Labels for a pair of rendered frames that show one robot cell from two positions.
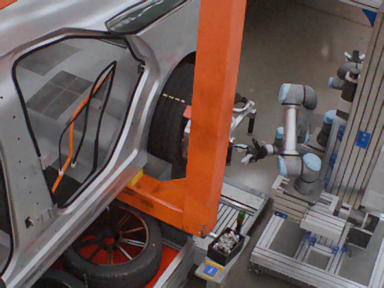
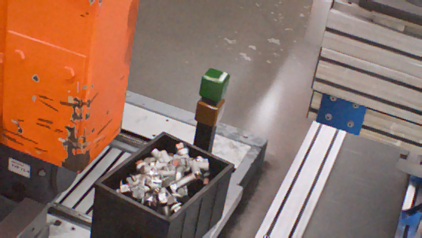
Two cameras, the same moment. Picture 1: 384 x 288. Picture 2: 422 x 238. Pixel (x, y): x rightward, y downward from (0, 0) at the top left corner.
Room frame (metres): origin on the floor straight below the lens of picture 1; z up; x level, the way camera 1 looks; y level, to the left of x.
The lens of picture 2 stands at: (0.96, -0.10, 1.39)
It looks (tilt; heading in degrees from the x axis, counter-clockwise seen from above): 32 degrees down; 350
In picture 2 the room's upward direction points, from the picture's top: 11 degrees clockwise
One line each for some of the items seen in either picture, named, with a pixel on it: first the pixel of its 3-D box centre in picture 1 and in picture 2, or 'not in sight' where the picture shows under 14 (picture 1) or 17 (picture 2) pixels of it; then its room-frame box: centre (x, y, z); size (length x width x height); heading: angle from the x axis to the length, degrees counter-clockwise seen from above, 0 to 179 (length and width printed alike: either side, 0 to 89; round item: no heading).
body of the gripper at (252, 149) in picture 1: (256, 153); not in sight; (2.66, -0.41, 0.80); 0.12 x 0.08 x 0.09; 110
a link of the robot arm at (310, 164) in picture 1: (309, 166); not in sight; (2.37, -0.70, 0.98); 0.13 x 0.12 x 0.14; 94
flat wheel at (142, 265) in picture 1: (110, 245); not in sight; (2.12, 0.46, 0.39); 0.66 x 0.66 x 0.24
